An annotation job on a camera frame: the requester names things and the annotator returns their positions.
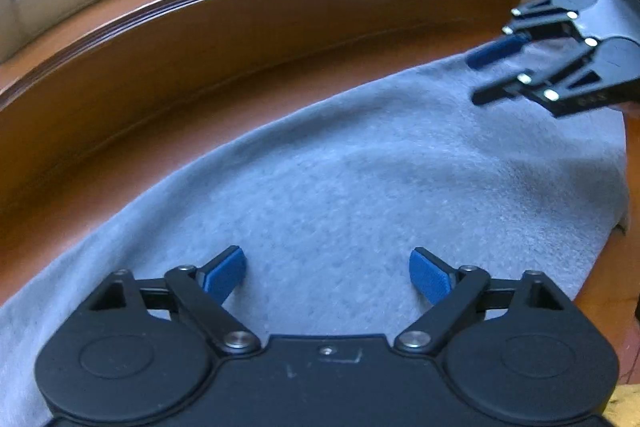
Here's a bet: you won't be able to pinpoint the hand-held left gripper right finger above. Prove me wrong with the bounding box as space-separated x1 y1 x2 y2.
394 248 576 355

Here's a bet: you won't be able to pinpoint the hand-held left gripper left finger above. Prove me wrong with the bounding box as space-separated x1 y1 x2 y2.
89 246 261 355

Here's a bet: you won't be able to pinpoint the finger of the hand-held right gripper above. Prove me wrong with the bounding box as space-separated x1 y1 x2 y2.
467 0 581 68
472 42 608 115

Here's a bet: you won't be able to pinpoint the grey sweatpants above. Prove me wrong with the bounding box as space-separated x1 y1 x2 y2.
0 34 632 427

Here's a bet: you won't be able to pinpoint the wooden window sill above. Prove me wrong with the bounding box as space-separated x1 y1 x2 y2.
0 0 516 214

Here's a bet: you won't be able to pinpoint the person's yellow fleece jacket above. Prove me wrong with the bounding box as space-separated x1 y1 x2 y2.
607 384 640 427

